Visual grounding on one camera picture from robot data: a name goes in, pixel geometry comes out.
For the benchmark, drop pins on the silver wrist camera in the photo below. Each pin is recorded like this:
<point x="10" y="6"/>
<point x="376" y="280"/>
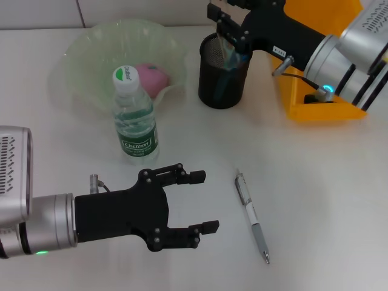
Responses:
<point x="366" y="27"/>
<point x="12" y="169"/>

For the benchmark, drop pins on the grey white ballpoint pen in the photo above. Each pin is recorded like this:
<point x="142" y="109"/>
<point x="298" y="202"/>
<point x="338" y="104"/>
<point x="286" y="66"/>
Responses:
<point x="253" y="215"/>

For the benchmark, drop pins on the green plastic wrapper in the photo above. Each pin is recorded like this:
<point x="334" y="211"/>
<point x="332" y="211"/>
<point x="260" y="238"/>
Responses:
<point x="310" y="98"/>

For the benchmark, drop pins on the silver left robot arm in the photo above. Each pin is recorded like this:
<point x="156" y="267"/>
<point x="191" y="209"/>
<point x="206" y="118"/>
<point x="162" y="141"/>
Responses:
<point x="45" y="222"/>

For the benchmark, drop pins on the yellow plastic storage bin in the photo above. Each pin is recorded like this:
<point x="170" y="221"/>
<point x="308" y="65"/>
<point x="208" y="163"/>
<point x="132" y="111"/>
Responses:
<point x="327" y="112"/>

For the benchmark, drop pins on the water bottle green label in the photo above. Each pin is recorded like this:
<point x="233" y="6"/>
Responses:
<point x="133" y="121"/>

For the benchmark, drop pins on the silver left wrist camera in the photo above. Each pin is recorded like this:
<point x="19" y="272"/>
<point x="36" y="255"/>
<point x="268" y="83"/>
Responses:
<point x="12" y="169"/>

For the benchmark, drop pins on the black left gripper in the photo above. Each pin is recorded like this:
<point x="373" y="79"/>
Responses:
<point x="124" y="215"/>

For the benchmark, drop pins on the clear plastic ruler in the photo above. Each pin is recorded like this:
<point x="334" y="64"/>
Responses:
<point x="220" y="45"/>

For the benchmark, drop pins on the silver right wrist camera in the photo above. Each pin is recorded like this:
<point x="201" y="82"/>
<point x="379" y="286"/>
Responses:
<point x="366" y="27"/>

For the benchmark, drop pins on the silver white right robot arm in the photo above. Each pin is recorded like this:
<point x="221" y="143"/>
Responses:
<point x="348" y="78"/>

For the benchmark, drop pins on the green glass fruit plate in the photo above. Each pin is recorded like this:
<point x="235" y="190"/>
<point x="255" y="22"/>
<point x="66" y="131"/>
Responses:
<point x="91" y="60"/>

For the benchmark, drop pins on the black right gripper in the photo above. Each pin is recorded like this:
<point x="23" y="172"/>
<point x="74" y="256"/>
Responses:
<point x="279" y="33"/>

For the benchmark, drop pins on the black mesh pen cup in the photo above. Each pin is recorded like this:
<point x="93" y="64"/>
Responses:
<point x="209" y="94"/>

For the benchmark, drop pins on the pink peach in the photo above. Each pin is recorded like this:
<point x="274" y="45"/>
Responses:
<point x="154" y="82"/>

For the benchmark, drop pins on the teal blue capped scissors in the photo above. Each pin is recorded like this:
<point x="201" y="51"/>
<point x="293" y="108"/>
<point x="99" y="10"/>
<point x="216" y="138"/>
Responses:
<point x="232" y="59"/>

